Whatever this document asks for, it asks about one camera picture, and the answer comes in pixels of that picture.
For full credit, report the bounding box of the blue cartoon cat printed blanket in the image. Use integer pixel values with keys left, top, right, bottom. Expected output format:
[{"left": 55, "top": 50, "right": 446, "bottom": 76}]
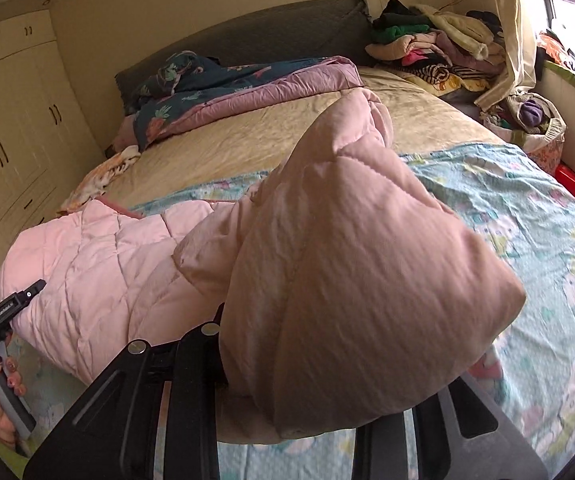
[{"left": 0, "top": 142, "right": 575, "bottom": 480}]

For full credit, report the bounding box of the pile of clothes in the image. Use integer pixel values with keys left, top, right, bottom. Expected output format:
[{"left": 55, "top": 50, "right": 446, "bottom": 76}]
[{"left": 365, "top": 0, "right": 508, "bottom": 93}]

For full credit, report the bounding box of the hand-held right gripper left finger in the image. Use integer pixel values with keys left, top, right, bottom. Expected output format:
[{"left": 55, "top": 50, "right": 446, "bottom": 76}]
[{"left": 22, "top": 305, "right": 229, "bottom": 480}]

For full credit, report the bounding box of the dark floral quilt mauve lining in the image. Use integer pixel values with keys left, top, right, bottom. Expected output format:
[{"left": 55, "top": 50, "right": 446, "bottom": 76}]
[{"left": 115, "top": 50, "right": 365, "bottom": 152}]

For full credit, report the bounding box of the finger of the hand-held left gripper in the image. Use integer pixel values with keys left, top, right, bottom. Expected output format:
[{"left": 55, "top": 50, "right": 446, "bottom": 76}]
[{"left": 12, "top": 279, "right": 47, "bottom": 313}]

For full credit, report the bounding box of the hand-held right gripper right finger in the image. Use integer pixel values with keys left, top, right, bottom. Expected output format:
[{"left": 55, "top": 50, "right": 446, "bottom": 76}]
[{"left": 352, "top": 374, "right": 551, "bottom": 480}]

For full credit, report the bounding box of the bed with beige sheet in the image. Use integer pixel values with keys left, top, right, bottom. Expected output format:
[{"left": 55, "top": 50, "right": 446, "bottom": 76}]
[{"left": 58, "top": 67, "right": 505, "bottom": 211}]

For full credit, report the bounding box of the basket of clothes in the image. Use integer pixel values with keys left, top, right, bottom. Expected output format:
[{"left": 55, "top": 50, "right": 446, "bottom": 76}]
[{"left": 480, "top": 91, "right": 567, "bottom": 173}]

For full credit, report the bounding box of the dark grey headboard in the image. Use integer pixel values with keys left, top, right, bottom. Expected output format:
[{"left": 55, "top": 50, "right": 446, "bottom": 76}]
[{"left": 114, "top": 0, "right": 373, "bottom": 111}]

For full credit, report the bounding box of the cream curtain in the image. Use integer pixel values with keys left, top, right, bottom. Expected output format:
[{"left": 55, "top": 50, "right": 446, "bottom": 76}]
[{"left": 475, "top": 0, "right": 538, "bottom": 111}]

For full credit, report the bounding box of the pink quilted comforter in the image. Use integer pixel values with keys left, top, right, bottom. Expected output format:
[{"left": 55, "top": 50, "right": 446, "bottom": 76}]
[{"left": 0, "top": 87, "right": 527, "bottom": 446}]

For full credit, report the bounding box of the orange floral cloth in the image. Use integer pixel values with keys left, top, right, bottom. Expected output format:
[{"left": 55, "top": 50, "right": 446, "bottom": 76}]
[{"left": 58, "top": 145, "right": 142, "bottom": 216}]

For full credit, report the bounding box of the cream wardrobe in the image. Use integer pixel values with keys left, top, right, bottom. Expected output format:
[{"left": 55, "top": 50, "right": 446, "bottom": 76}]
[{"left": 0, "top": 7, "right": 106, "bottom": 271}]

